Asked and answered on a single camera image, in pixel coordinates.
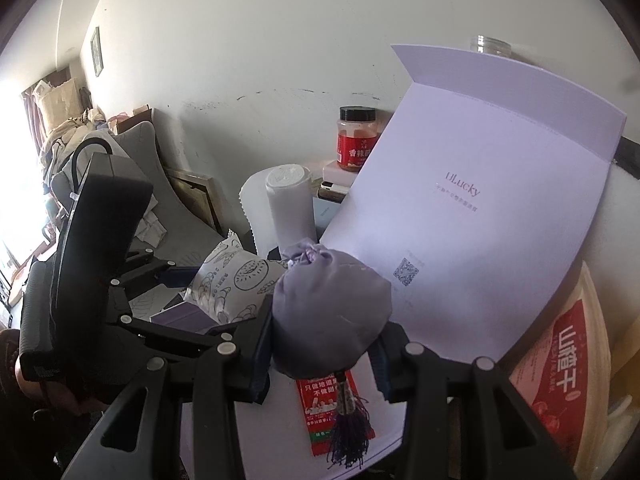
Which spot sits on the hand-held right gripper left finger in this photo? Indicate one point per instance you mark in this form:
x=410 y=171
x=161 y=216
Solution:
x=260 y=360

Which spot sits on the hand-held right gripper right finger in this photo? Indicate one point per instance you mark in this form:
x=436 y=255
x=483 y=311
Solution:
x=382 y=365

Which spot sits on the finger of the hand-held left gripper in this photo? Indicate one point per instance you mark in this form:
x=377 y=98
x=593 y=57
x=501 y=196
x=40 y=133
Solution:
x=175 y=340
x=160 y=270

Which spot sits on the red snack packet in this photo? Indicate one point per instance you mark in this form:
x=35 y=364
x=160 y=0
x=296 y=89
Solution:
x=312 y=410

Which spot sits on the white printed bread packet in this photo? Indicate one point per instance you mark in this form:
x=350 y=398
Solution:
x=235 y=280

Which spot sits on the lavender sachet pouch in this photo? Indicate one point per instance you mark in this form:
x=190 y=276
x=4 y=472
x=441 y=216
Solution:
x=330 y=310

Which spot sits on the lavender gift box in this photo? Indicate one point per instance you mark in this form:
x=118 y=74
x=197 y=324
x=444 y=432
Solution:
x=475 y=210

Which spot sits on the cardboard boxes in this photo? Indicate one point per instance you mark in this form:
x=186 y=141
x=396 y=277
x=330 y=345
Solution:
x=60 y=102

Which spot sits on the white paper towel roll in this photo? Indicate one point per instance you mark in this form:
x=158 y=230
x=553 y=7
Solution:
x=290 y=200

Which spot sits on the red-label dried fruit pouch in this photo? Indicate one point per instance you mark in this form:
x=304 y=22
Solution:
x=560 y=360

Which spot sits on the white power bank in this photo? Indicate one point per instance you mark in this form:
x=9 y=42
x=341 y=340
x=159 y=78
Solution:
x=332 y=191

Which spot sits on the red-lid sauce jar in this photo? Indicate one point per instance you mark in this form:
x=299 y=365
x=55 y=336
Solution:
x=356 y=140

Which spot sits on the black flat board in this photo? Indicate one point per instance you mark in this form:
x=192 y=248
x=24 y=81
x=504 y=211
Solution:
x=630 y=157

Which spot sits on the clear glass jar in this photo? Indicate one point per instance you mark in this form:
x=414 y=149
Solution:
x=491 y=46

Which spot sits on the wooden frame panel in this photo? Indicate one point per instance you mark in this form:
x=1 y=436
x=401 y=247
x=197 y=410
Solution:
x=200 y=195

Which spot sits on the small wall picture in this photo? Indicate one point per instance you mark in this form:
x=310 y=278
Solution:
x=96 y=52

